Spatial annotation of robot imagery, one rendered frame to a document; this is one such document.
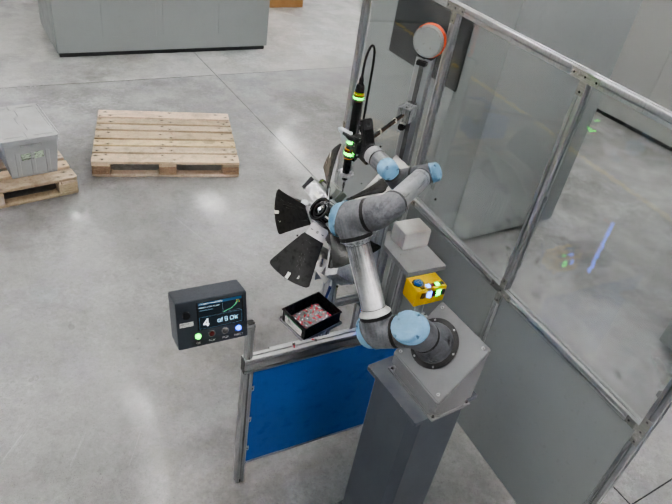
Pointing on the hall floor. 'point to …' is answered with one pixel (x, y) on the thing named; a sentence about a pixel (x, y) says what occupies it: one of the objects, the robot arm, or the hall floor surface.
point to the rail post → (242, 425)
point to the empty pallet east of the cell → (163, 143)
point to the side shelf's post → (397, 292)
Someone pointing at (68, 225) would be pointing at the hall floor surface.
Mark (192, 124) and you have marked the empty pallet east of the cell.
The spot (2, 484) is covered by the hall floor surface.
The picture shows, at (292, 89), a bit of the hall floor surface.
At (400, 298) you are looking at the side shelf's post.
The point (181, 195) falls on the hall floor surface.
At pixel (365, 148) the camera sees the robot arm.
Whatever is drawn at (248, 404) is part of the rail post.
